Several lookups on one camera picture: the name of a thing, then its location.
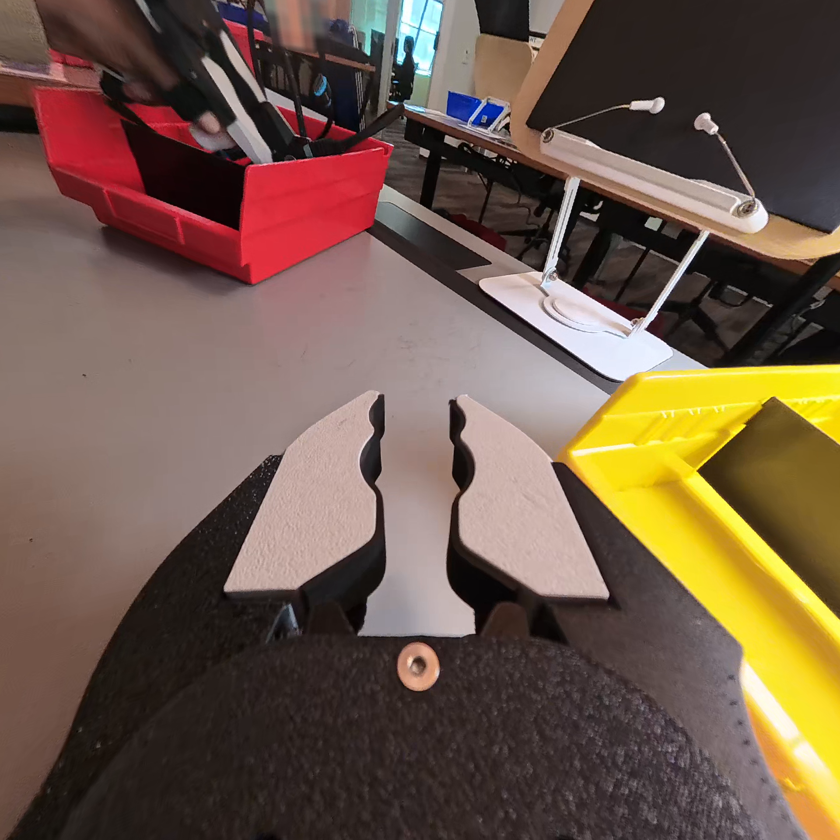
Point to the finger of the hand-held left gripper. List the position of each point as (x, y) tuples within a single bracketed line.
[(243, 111)]

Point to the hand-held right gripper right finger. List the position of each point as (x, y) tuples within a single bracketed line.
[(525, 518)]

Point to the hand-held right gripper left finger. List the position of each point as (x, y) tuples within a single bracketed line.
[(315, 512)]

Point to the red plastic bin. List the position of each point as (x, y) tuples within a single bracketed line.
[(302, 216)]

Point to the yellow plastic bin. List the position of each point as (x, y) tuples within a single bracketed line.
[(656, 525)]

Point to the black bin divider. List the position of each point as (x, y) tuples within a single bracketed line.
[(184, 177), (787, 499)]

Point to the wooden desk with black legs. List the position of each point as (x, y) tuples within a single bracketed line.
[(453, 126)]

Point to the blue storage bin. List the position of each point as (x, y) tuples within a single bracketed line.
[(463, 105)]

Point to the beige wooden board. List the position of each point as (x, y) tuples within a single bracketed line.
[(502, 65)]

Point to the black board with wooden rim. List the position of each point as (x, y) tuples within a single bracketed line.
[(689, 79)]

